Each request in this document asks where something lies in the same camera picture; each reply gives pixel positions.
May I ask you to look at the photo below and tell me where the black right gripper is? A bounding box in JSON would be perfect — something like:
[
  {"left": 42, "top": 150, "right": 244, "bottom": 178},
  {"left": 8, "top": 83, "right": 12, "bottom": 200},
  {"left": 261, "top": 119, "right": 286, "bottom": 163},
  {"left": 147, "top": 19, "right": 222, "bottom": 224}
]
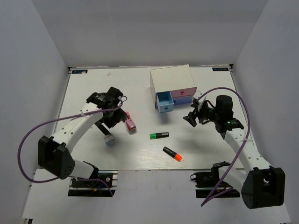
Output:
[{"left": 183, "top": 101, "right": 221, "bottom": 127}]

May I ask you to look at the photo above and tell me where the clear jar of paper clips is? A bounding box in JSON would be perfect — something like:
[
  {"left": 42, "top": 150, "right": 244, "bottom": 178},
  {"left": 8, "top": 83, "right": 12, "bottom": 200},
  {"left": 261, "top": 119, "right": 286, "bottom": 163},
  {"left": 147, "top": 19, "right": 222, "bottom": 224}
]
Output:
[{"left": 104, "top": 134, "right": 115, "bottom": 147}]

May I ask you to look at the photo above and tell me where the light blue small drawer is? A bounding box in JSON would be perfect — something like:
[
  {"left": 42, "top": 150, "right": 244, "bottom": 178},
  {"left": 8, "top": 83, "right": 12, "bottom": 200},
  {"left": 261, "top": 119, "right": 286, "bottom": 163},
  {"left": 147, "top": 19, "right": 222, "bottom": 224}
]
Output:
[{"left": 156, "top": 91, "right": 174, "bottom": 113}]

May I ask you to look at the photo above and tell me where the white mini drawer cabinet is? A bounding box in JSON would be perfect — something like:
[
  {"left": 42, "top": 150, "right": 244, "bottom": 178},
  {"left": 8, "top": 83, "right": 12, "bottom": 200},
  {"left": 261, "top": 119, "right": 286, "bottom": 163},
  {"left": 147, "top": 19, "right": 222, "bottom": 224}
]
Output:
[{"left": 150, "top": 64, "right": 197, "bottom": 105}]

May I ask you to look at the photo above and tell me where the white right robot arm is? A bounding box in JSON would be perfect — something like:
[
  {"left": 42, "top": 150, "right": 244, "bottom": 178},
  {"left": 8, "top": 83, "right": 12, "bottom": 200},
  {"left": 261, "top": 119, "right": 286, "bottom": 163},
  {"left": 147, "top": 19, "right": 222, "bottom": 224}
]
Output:
[{"left": 184, "top": 95, "right": 285, "bottom": 209}]

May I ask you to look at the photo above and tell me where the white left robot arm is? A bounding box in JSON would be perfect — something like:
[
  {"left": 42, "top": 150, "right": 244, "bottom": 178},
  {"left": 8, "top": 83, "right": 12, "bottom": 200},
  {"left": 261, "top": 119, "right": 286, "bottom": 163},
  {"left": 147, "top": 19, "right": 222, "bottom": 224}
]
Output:
[{"left": 38, "top": 87, "right": 127, "bottom": 186}]

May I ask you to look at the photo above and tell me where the blue wide bottom drawer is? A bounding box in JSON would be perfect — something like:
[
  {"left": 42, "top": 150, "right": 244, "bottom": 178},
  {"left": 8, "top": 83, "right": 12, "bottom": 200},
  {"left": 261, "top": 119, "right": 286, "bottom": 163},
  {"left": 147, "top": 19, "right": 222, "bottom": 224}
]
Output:
[{"left": 154, "top": 95, "right": 194, "bottom": 109}]

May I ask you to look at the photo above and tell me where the pink small drawer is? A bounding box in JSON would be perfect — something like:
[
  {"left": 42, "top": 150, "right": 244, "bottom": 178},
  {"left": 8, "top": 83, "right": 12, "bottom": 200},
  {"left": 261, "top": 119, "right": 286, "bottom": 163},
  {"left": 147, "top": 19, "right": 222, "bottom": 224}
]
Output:
[{"left": 170, "top": 87, "right": 197, "bottom": 98}]

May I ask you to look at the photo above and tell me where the pink tube of erasers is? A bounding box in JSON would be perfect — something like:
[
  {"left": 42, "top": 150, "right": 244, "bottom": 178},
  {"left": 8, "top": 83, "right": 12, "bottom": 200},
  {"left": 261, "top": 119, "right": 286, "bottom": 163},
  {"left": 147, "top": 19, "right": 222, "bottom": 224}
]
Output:
[{"left": 125, "top": 112, "right": 137, "bottom": 133}]

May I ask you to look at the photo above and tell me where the green highlighter marker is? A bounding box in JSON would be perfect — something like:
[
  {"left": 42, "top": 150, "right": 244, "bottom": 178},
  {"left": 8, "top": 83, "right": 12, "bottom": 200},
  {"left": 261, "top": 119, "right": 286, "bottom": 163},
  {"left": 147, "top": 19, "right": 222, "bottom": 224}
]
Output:
[{"left": 149, "top": 132, "right": 169, "bottom": 140}]

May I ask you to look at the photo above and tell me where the orange highlighter marker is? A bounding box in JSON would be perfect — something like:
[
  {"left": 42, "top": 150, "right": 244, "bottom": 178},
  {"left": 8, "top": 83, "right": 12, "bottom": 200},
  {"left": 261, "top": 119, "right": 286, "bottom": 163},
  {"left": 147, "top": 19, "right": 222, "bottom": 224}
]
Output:
[{"left": 163, "top": 147, "right": 182, "bottom": 162}]

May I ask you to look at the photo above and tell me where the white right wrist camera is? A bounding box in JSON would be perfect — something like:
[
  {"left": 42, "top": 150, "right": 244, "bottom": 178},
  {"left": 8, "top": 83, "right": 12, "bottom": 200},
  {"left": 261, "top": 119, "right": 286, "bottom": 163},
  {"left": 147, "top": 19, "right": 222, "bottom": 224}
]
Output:
[{"left": 193, "top": 90, "right": 206, "bottom": 112}]

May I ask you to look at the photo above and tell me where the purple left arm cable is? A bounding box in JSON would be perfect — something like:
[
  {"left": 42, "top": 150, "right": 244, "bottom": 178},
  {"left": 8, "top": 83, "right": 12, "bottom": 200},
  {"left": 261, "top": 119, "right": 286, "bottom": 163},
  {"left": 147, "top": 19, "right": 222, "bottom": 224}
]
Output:
[{"left": 17, "top": 94, "right": 128, "bottom": 196}]

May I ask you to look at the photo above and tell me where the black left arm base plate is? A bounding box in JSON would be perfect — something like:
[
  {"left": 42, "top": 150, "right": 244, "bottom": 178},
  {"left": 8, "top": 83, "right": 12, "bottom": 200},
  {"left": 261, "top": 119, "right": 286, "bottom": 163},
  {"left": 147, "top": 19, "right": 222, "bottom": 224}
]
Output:
[{"left": 68, "top": 171, "right": 118, "bottom": 197}]

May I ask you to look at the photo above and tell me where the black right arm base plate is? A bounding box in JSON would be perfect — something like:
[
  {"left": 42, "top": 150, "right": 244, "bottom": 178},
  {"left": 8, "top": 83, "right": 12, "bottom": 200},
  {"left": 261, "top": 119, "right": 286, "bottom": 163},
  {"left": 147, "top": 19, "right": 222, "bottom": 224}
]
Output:
[{"left": 190, "top": 172, "right": 240, "bottom": 199}]

